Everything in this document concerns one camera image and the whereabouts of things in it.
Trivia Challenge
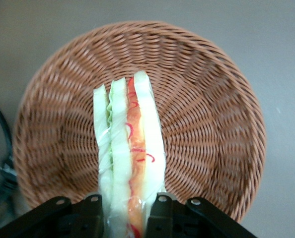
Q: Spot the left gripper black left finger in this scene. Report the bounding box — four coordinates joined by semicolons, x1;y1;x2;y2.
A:
0;193;107;238

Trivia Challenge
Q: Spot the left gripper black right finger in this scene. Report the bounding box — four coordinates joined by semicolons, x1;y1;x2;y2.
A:
146;192;259;238

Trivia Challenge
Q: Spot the triangular sandwich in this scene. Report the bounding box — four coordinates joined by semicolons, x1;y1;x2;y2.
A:
92;70;167;238

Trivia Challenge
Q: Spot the round brown wicker basket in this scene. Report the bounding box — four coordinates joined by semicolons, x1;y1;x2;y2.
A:
12;21;267;223

